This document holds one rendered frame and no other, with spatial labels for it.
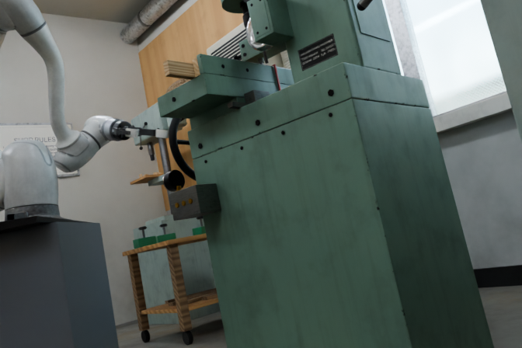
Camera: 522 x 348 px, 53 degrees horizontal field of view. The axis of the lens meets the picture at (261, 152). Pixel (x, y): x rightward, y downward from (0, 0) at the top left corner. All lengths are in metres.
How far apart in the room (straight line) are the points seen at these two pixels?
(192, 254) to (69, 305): 2.28
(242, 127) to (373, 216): 0.45
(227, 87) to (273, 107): 0.17
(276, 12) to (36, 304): 1.03
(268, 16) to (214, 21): 2.74
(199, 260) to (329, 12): 2.67
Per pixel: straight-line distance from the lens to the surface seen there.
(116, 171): 4.70
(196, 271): 3.78
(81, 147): 2.11
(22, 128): 4.52
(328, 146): 1.24
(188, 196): 1.47
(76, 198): 4.52
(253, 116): 1.39
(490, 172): 2.66
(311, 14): 1.45
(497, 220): 2.68
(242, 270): 1.46
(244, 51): 1.70
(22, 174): 1.71
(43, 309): 1.58
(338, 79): 1.24
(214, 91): 1.41
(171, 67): 1.39
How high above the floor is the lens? 0.44
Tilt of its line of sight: 9 degrees up
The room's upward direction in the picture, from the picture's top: 12 degrees counter-clockwise
